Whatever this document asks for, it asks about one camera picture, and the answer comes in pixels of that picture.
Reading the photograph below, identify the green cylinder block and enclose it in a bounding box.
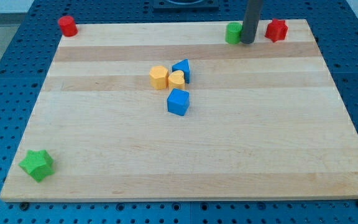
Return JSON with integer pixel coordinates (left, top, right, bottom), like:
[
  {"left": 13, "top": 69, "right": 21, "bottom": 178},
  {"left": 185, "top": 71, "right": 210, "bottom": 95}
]
[{"left": 225, "top": 22, "right": 242, "bottom": 44}]

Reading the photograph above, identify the blue cube block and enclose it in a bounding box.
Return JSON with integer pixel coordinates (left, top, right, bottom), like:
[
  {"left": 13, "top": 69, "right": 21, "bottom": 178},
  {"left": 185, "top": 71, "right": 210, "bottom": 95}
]
[{"left": 167, "top": 88, "right": 190, "bottom": 116}]

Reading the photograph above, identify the yellow heart block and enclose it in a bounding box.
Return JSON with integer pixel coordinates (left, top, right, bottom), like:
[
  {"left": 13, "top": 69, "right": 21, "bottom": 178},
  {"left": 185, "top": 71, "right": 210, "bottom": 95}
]
[{"left": 168, "top": 70, "right": 185, "bottom": 90}]

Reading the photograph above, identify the yellow hexagon block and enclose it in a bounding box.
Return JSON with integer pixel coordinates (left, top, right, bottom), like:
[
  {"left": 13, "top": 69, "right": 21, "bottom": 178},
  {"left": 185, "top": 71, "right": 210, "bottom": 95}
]
[{"left": 149, "top": 65, "right": 168, "bottom": 90}]

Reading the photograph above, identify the blue triangle block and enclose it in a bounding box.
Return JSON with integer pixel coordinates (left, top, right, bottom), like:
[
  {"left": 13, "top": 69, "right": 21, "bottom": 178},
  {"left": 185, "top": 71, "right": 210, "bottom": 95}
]
[{"left": 172, "top": 58, "right": 191, "bottom": 84}]

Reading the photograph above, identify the wooden board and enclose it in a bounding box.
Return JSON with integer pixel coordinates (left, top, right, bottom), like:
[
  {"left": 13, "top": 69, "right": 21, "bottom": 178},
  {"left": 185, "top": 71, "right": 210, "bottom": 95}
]
[{"left": 0, "top": 19, "right": 358, "bottom": 202}]

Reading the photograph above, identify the red star block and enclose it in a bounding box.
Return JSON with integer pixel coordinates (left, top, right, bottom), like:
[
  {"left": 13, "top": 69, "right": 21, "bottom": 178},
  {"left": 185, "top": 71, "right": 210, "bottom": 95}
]
[{"left": 265, "top": 19, "right": 288, "bottom": 42}]

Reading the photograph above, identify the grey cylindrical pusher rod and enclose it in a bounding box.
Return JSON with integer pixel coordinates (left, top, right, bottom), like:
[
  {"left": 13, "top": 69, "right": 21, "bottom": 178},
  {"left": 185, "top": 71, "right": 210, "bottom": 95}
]
[{"left": 241, "top": 0, "right": 264, "bottom": 44}]

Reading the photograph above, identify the red cylinder block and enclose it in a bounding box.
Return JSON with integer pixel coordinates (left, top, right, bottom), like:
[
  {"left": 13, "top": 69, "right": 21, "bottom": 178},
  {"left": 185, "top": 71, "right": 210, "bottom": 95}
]
[{"left": 58, "top": 16, "right": 78, "bottom": 37}]

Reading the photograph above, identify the green star block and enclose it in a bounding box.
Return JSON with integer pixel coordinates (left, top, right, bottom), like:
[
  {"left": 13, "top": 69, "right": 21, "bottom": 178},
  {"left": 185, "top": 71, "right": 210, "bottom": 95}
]
[{"left": 19, "top": 150, "right": 55, "bottom": 182}]

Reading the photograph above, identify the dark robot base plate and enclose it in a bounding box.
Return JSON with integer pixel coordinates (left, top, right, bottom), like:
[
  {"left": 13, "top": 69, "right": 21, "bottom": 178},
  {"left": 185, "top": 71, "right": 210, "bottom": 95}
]
[{"left": 151, "top": 0, "right": 219, "bottom": 11}]

